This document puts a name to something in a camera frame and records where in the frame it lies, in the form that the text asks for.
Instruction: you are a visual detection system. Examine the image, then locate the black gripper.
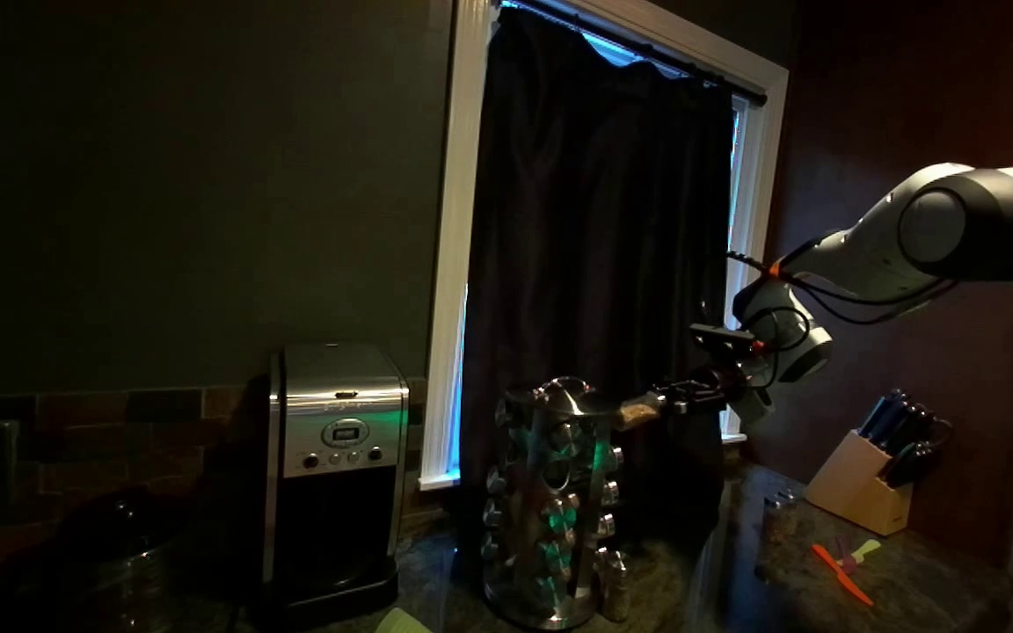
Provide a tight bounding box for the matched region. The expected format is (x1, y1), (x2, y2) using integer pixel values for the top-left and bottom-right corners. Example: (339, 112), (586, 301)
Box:
(647, 348), (774, 430)

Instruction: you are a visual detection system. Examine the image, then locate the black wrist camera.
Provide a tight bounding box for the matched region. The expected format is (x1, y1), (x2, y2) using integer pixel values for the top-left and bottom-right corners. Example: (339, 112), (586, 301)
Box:
(691, 319), (760, 357)

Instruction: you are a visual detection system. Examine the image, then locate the large stainless steel pot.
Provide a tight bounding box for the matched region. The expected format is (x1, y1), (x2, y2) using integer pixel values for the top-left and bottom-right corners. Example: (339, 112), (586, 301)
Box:
(262, 336), (416, 623)

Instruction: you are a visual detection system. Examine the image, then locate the orange plastic knife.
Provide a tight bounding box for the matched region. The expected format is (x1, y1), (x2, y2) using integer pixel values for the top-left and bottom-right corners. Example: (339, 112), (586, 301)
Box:
(809, 537), (880, 613)

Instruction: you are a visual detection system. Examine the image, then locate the white window frame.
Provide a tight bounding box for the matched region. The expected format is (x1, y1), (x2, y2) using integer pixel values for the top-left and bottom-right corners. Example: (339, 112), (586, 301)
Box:
(416, 0), (793, 496)

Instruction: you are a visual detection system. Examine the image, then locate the glass spice jar steel cap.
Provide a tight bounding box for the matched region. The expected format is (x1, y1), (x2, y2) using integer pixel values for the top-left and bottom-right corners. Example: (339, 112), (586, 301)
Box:
(615, 390), (677, 435)
(590, 540), (633, 623)

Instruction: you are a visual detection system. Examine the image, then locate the dark window curtain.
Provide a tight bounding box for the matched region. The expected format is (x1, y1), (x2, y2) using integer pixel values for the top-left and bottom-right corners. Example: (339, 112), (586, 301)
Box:
(456, 2), (760, 554)

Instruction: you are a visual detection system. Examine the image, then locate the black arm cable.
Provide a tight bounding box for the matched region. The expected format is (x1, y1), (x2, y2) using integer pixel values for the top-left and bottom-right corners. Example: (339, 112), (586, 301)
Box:
(726, 243), (925, 329)

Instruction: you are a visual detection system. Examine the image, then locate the yellow plastic knife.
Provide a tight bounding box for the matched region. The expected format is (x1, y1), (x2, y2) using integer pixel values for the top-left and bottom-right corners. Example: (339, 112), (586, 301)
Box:
(843, 534), (888, 566)

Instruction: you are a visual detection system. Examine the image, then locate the wooden knife block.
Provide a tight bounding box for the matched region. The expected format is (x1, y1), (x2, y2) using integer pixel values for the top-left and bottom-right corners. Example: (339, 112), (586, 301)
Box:
(801, 387), (945, 537)

